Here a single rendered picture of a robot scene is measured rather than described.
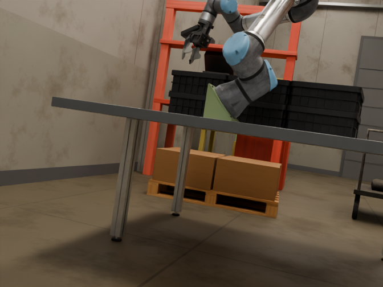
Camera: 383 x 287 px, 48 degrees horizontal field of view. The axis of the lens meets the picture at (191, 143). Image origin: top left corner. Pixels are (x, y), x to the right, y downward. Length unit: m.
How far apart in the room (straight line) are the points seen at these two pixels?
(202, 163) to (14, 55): 1.74
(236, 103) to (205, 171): 2.11
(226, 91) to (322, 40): 9.93
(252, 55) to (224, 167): 2.21
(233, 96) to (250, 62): 0.15
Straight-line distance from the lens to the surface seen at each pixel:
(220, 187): 3.79
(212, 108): 1.70
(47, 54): 3.86
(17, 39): 3.58
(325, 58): 11.49
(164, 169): 3.88
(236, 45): 1.65
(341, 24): 11.68
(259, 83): 1.71
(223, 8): 2.13
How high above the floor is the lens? 0.66
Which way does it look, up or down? 2 degrees down
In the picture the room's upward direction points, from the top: 8 degrees clockwise
